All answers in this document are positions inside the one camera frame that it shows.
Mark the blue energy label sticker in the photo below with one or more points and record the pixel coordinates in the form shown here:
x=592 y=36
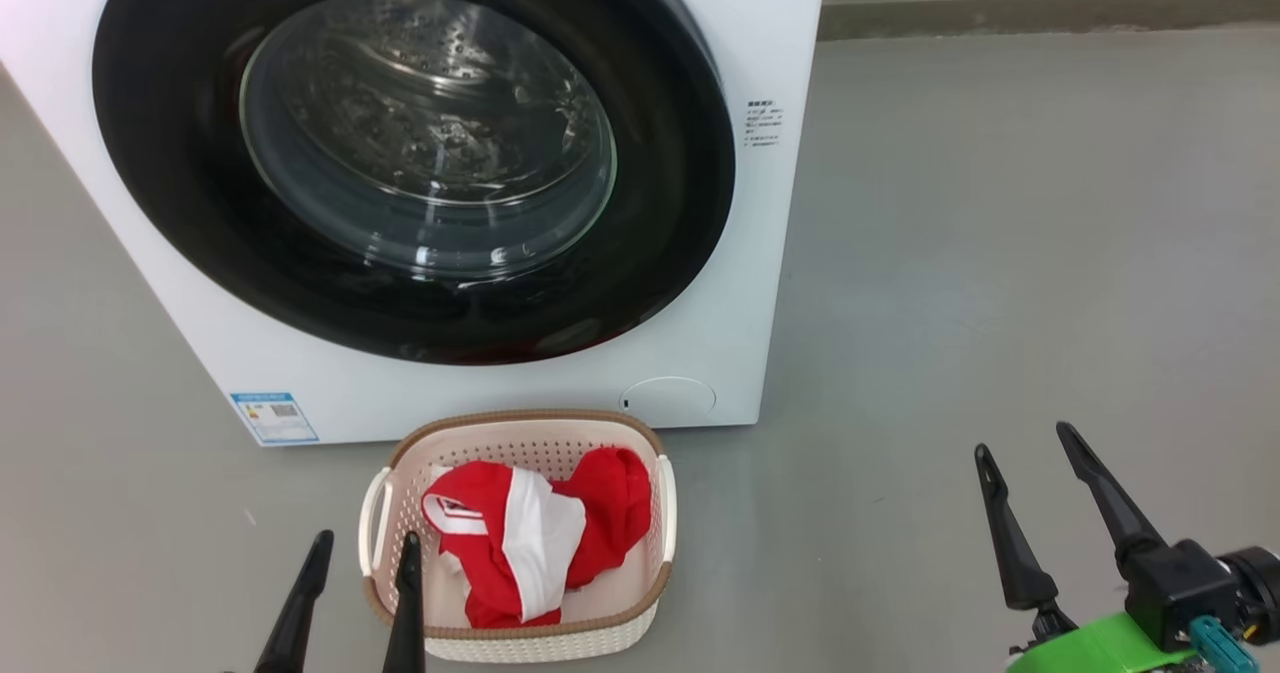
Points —
x=273 y=418

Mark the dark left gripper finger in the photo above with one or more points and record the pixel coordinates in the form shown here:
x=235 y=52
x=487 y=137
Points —
x=407 y=618
x=295 y=618

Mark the small printed text label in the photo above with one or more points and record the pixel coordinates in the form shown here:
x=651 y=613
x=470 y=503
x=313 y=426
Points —
x=762 y=124

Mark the steel washer drum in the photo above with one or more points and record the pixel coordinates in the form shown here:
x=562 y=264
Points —
x=420 y=123

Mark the black round glass washer door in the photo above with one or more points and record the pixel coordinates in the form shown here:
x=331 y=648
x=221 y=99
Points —
x=170 y=173

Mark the round white filter cover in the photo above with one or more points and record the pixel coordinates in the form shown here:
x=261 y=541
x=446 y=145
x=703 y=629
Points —
x=667 y=399

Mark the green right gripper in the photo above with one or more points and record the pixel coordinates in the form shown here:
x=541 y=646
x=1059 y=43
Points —
x=1100 y=648

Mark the red and white garment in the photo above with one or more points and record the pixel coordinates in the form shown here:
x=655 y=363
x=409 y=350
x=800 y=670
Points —
x=490 y=553

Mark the white front-load washing machine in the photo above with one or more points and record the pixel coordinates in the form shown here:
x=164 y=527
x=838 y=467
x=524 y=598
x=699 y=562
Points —
x=770 y=303

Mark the cream perforated laundry basket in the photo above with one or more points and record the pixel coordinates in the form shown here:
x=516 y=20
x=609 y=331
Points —
x=520 y=643

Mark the grey wall baseboard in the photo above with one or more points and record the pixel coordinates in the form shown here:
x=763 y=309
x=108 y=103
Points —
x=1050 y=15

